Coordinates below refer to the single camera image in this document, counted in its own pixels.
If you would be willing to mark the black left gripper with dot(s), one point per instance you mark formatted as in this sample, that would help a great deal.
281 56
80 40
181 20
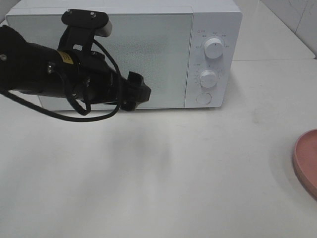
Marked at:
97 80

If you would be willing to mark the white microwave door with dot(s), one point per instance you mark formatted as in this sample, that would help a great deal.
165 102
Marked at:
155 46

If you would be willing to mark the round white door button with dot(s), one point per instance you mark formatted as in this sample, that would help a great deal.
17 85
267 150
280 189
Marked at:
204 98

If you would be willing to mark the white microwave knob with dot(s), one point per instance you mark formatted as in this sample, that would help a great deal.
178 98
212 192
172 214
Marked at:
213 47
208 79

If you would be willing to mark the pink round plate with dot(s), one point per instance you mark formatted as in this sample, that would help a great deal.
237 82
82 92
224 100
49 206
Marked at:
305 161

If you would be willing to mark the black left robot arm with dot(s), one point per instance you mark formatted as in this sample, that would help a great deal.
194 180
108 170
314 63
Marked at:
33 69

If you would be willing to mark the white microwave oven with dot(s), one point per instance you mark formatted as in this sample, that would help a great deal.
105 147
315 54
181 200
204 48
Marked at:
220 18

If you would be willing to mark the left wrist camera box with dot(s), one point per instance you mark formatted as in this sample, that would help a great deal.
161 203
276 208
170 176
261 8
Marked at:
88 19

